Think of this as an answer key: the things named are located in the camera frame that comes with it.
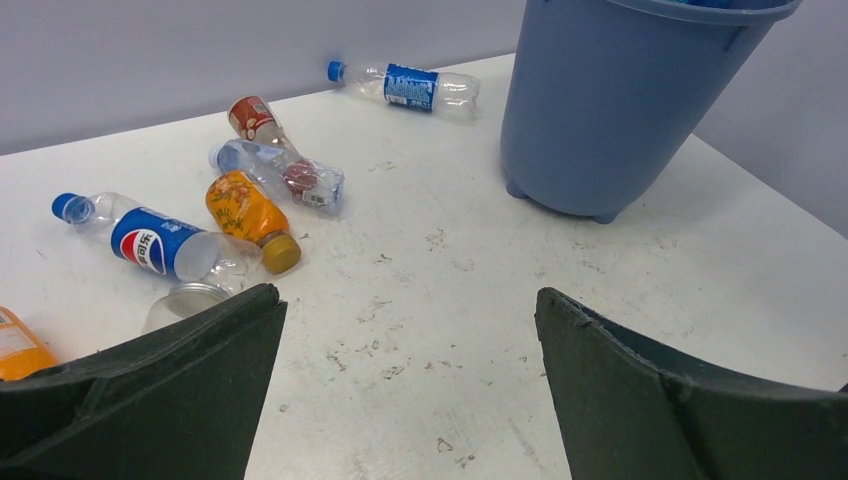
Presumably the clear bottle silver cap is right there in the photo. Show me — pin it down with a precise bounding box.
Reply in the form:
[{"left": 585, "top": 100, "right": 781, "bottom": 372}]
[{"left": 141, "top": 282, "right": 230, "bottom": 334}]

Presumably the far blue label bottle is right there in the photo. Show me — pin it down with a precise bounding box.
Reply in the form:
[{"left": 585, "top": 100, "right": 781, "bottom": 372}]
[{"left": 327, "top": 61, "right": 480, "bottom": 121}]

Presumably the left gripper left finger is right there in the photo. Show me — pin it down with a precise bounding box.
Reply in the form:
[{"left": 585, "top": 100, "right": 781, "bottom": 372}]
[{"left": 1, "top": 283, "right": 287, "bottom": 479}]

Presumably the red label small bottle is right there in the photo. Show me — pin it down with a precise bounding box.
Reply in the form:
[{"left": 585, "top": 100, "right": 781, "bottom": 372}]
[{"left": 227, "top": 95, "right": 296, "bottom": 152}]

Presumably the orange juice bottle gold cap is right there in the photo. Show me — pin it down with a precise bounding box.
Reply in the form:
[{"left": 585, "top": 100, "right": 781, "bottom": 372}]
[{"left": 205, "top": 170, "right": 302, "bottom": 274}]

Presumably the pepsi bottle blue label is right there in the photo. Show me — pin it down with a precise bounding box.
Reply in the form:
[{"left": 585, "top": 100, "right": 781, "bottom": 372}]
[{"left": 51, "top": 192, "right": 267, "bottom": 295}]

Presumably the blue plastic bin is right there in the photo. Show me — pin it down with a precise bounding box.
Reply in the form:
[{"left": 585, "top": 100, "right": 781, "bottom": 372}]
[{"left": 500, "top": 0, "right": 798, "bottom": 224}]

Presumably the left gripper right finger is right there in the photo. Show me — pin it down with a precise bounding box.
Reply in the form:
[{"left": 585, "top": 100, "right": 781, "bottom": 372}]
[{"left": 535, "top": 287, "right": 847, "bottom": 479}]

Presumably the crushed clear bottle blue cap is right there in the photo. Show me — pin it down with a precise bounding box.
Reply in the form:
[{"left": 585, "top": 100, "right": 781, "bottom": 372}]
[{"left": 208, "top": 139, "right": 345, "bottom": 215}]

